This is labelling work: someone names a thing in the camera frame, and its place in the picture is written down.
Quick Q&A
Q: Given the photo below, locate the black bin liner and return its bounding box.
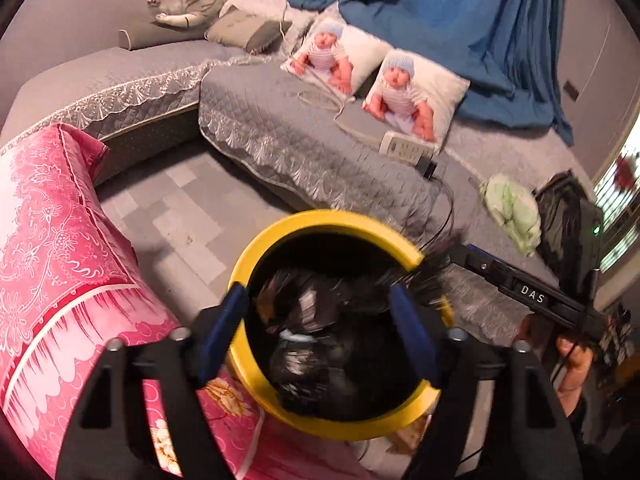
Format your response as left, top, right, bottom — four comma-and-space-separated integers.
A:
245, 232, 441, 421

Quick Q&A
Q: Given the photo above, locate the pink floral cloth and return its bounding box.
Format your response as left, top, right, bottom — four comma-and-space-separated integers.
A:
0, 122, 381, 480

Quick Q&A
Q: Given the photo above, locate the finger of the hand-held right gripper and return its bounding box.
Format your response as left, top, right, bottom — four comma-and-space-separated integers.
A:
395, 240, 455, 307

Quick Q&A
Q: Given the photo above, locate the blue curtain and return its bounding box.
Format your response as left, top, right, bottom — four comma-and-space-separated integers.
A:
274, 0, 575, 147

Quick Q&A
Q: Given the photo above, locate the light green cloth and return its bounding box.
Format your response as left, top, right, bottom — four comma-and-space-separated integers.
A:
479, 174, 543, 258

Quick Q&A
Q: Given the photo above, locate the grey cushion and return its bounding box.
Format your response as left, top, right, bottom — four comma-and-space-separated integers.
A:
206, 9, 293, 55

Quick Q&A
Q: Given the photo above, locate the white power strip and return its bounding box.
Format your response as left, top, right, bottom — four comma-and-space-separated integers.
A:
378, 131, 436, 165

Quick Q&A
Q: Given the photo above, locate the yellow trash bin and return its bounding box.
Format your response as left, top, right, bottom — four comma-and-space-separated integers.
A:
226, 209, 456, 442

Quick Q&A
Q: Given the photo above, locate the black bag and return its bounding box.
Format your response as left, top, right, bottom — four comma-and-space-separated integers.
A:
532, 170, 603, 281

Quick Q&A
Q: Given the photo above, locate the grey bolster pillow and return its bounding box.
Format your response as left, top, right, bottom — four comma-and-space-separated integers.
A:
118, 22, 211, 52

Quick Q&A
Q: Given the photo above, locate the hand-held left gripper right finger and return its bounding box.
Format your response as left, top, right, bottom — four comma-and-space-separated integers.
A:
389, 282, 586, 480

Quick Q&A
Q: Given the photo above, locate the person's right hand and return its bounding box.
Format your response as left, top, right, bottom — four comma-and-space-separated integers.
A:
517, 314, 596, 417

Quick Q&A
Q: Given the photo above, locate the grey sofa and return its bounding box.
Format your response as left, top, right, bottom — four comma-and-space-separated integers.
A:
0, 35, 596, 341

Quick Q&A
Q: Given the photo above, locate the black power adapter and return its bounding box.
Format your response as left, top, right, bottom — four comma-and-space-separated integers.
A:
415, 156, 441, 181

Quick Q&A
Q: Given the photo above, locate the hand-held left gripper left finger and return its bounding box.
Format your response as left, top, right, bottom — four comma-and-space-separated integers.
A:
55, 282, 251, 480

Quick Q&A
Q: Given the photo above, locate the black cable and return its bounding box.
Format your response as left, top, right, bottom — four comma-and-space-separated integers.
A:
420, 175, 457, 256

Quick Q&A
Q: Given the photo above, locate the baby print pillow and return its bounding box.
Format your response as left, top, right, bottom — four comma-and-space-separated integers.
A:
361, 49, 471, 155
280, 5, 396, 103

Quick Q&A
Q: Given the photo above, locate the bright window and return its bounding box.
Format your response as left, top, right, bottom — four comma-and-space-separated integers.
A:
592, 115, 640, 273

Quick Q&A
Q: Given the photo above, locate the white cable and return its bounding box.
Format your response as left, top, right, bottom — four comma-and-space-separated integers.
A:
277, 0, 398, 148

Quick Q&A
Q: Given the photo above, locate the grey quilted lace cover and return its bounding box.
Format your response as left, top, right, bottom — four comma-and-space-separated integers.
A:
198, 57, 566, 333
12, 42, 281, 143

